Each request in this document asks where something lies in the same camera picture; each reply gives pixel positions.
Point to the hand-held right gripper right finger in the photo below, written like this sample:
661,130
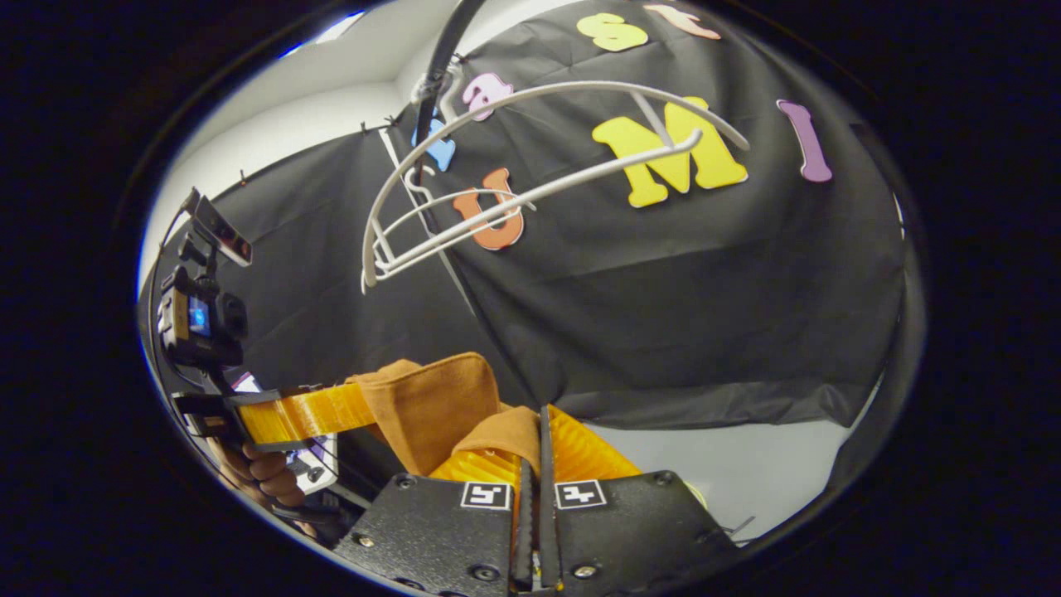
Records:
630,522

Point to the black clothes rail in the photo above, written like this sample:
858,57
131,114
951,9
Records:
443,58

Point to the black backdrop cloth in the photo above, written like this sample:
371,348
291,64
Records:
663,290

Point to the brown collared shirt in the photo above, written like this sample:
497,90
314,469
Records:
431,406

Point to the row of black cloth clips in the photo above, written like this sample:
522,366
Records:
362,127

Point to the white tie on rail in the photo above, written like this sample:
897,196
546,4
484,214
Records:
433,85

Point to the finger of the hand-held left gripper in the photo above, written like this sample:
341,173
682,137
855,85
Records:
307,410

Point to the white plastic clothes hanger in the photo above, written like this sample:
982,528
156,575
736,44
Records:
464,193
572,83

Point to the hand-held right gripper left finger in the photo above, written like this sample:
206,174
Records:
439,531

